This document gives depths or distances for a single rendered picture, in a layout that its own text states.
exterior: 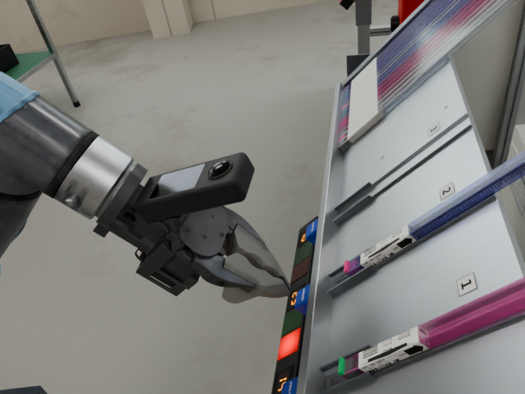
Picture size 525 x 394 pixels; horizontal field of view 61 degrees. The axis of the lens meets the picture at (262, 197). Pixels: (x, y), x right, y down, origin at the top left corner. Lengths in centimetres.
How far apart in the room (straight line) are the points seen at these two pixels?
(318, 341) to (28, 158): 31
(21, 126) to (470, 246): 38
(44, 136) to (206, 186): 15
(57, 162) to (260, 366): 97
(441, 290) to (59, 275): 155
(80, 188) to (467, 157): 36
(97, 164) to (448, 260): 31
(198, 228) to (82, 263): 136
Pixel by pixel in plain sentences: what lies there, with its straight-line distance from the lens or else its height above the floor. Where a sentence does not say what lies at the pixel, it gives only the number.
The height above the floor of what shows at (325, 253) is 73.
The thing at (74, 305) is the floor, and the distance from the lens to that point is 165.
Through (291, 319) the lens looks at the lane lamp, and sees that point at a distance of 55.
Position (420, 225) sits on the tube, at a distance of 42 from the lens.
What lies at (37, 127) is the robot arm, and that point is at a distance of 44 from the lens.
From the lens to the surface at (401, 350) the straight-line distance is 36.
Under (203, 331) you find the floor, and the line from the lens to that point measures 139.
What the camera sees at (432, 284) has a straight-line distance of 39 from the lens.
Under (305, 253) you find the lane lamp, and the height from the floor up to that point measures 66.
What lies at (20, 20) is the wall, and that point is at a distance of 451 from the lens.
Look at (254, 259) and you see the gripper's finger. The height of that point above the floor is 75.
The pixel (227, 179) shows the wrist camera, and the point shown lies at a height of 88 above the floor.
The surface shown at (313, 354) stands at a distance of 43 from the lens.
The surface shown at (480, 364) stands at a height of 82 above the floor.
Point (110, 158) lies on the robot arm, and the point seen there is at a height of 89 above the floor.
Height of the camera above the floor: 110
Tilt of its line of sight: 38 degrees down
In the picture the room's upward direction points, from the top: 11 degrees counter-clockwise
